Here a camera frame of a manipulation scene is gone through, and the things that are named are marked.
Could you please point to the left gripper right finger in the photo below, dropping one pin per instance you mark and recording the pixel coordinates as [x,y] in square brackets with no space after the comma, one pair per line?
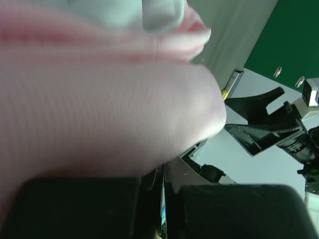
[177,173]

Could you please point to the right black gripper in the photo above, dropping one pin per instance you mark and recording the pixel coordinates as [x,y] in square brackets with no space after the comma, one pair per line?
[285,129]

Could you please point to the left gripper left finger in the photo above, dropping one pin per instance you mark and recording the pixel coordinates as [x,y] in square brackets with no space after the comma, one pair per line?
[152,202]

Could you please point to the pink t shirt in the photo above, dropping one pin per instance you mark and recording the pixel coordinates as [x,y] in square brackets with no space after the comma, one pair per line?
[79,99]

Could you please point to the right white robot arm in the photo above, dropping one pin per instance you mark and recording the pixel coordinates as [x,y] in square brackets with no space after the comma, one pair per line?
[311,176]

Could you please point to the yellow highlighter pen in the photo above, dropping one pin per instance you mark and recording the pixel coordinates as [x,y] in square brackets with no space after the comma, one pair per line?
[225,94]

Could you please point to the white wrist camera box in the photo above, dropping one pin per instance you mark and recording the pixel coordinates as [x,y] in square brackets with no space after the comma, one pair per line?
[308,104]

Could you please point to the green ring binder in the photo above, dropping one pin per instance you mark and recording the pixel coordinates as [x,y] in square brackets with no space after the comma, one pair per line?
[288,47]

